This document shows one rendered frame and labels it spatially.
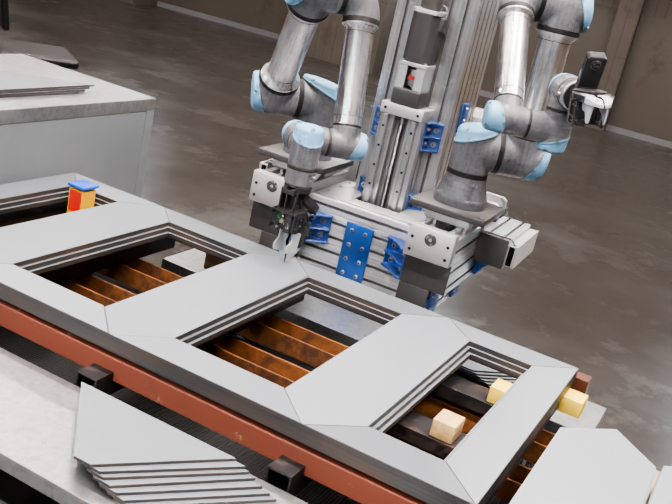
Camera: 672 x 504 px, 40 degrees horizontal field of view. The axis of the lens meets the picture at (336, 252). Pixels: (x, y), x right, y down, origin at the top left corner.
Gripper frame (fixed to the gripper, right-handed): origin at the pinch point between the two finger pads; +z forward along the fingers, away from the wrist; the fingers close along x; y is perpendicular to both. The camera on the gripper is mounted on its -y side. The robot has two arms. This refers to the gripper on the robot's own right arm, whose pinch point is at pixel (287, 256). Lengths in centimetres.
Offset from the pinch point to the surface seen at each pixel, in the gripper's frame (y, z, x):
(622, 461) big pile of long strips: 32, 2, 95
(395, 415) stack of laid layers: 48, 4, 54
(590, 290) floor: -352, 87, 30
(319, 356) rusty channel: 13.8, 15.9, 21.3
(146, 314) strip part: 56, 2, -1
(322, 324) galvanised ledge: -10.0, 18.8, 9.8
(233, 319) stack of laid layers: 38.7, 3.3, 9.7
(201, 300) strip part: 39.8, 1.6, 1.4
